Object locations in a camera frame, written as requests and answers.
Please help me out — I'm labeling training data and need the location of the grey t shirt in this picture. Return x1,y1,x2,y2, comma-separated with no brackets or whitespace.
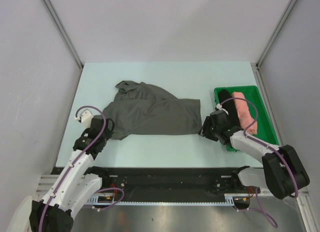
103,80,202,140

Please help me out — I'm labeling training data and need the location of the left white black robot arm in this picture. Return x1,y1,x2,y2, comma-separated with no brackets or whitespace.
29,115,115,232

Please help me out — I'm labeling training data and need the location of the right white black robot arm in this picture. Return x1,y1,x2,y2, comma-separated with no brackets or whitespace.
198,110,310,200

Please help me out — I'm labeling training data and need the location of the black rolled t shirt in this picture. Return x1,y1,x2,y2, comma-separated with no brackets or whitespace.
217,89,241,130

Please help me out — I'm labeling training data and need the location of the pink rolled t shirt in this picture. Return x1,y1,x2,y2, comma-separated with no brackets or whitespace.
231,92,254,129

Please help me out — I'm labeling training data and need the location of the green plastic tray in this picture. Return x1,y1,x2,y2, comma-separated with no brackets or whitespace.
214,85,279,145

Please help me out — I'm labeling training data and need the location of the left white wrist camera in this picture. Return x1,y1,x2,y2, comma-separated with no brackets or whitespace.
74,109,94,127

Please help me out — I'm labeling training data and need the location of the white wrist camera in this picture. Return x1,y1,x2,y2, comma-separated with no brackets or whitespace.
74,109,94,127
215,103,229,115

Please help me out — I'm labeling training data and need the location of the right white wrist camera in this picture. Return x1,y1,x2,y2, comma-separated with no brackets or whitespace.
215,103,229,115

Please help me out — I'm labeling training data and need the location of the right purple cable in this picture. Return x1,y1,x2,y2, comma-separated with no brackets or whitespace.
219,96,300,198

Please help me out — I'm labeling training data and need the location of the purple cable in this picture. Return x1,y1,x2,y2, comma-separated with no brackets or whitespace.
37,105,106,232
219,96,300,198

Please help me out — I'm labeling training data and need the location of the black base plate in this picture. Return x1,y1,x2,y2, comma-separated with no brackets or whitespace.
93,167,260,209

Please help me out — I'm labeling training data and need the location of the white slotted cable duct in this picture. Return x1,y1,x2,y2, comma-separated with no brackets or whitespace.
85,195,115,206

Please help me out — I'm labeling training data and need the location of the aluminium frame rail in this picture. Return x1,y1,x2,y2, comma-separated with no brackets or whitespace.
35,174,59,196

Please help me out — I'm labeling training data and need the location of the left aluminium corner post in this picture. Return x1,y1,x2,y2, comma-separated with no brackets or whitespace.
37,0,84,69

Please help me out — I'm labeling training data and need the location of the aluminium corner post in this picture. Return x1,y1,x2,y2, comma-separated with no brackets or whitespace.
37,0,84,69
257,0,303,67

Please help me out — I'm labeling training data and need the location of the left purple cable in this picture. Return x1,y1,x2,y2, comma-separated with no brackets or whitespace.
37,105,106,232

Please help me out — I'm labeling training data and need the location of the right aluminium corner post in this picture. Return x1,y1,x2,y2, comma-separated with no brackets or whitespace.
257,0,303,67

